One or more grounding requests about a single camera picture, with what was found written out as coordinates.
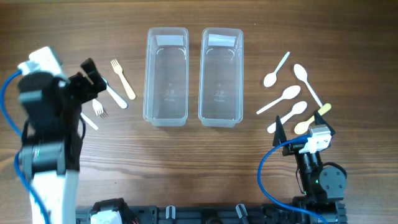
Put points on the light blue plastic fork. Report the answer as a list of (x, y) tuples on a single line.
[(121, 103)]

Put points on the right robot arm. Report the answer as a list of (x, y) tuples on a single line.
[(323, 183)]

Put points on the white plastic spoon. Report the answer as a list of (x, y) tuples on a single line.
[(297, 108)]

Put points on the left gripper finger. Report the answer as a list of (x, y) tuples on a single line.
[(80, 88), (95, 80)]

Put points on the small white plastic fork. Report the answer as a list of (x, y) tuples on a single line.
[(98, 109)]

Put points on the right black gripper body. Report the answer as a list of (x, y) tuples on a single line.
[(293, 149)]

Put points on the clear plastic container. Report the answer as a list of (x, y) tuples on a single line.
[(221, 77), (166, 76)]

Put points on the yellow plastic spoon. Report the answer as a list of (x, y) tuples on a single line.
[(303, 126)]

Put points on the white spoon thin handle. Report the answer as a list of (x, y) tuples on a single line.
[(271, 78)]

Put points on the white spoon long handle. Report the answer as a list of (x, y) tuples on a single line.
[(302, 75)]

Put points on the cream white spoon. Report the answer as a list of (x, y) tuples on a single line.
[(288, 94)]

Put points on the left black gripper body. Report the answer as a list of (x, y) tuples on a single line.
[(73, 112)]

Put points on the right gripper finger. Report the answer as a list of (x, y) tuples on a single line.
[(320, 121), (279, 134)]

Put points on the left clear plastic container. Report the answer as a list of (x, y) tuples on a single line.
[(166, 76)]

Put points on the right clear plastic container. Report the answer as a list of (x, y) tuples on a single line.
[(221, 77)]

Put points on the yellow plastic fork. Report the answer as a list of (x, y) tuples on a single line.
[(119, 71)]

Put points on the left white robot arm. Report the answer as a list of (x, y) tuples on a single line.
[(51, 143)]

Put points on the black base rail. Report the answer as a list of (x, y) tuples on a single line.
[(117, 211)]

